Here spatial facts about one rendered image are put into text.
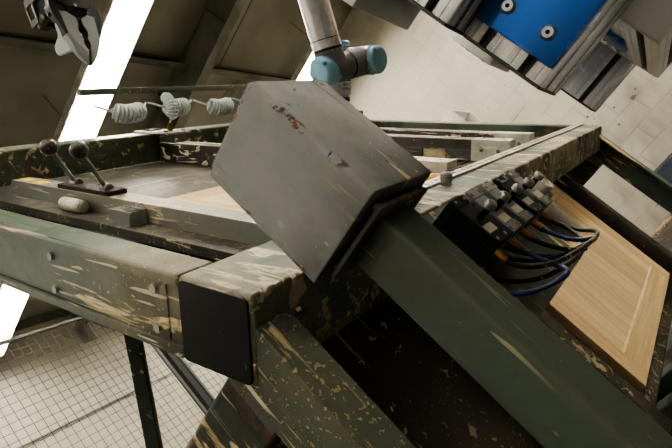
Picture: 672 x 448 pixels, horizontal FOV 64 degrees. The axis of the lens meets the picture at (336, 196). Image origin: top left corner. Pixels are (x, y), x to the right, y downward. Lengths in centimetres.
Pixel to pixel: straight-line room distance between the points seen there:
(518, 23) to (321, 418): 42
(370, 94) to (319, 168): 642
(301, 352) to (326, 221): 17
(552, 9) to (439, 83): 604
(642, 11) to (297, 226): 38
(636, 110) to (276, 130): 573
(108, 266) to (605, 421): 59
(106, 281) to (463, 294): 50
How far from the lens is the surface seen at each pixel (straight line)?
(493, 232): 76
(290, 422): 62
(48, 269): 93
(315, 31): 136
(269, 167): 52
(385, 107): 679
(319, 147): 48
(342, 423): 58
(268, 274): 63
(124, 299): 77
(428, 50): 664
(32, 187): 150
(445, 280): 48
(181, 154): 189
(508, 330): 48
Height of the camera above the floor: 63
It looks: 20 degrees up
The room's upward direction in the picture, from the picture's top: 47 degrees counter-clockwise
